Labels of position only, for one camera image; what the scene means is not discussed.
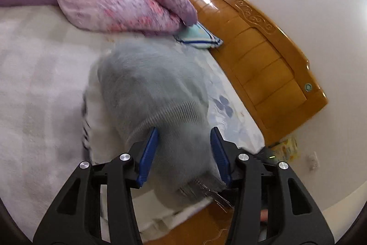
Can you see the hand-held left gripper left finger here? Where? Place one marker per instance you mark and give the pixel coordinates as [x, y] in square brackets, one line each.
[147, 159]

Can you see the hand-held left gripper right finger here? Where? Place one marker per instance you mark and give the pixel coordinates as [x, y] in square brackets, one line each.
[220, 159]

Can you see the grey zip hoodie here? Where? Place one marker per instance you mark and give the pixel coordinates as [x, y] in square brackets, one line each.
[154, 90]

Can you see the yellow packet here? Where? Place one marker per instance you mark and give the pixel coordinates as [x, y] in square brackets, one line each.
[285, 147]

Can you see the dark striped folded garment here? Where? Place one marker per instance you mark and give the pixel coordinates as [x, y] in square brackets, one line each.
[85, 130]

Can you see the wooden headboard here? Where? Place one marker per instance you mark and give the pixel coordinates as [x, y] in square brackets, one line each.
[258, 61]

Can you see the teal pillow with blue border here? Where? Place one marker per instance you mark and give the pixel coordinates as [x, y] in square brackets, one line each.
[197, 37]

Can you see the white wall socket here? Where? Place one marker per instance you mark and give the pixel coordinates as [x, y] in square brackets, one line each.
[313, 161]

